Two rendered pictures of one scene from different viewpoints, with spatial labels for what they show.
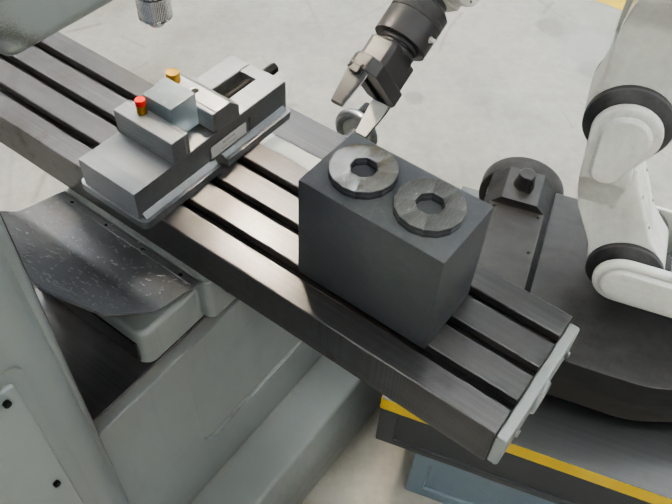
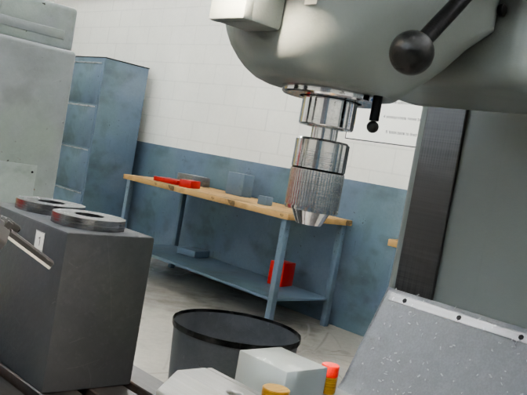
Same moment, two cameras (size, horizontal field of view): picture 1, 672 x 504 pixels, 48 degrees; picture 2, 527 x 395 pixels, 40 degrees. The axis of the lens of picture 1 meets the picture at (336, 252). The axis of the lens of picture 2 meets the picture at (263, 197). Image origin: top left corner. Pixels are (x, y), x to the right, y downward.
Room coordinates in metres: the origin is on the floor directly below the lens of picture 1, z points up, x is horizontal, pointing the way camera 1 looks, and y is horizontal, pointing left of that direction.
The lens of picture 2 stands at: (1.52, 0.35, 1.24)
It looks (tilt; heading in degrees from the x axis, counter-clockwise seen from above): 3 degrees down; 192
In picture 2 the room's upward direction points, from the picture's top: 10 degrees clockwise
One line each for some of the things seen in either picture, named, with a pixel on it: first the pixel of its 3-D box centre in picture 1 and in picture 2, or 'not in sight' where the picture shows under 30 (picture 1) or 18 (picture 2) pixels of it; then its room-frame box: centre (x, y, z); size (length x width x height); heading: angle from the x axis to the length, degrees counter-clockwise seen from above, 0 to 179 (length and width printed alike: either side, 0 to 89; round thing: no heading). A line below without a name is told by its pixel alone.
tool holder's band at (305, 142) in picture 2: not in sight; (321, 146); (0.90, 0.27, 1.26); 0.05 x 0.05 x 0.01
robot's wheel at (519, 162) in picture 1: (520, 193); not in sight; (1.31, -0.44, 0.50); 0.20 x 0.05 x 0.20; 72
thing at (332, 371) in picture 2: (140, 105); (328, 378); (0.88, 0.31, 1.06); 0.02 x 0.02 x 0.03
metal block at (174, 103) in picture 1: (171, 108); (278, 391); (0.90, 0.27, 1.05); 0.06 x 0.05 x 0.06; 56
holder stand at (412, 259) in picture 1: (389, 237); (57, 284); (0.67, -0.07, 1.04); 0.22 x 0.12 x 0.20; 56
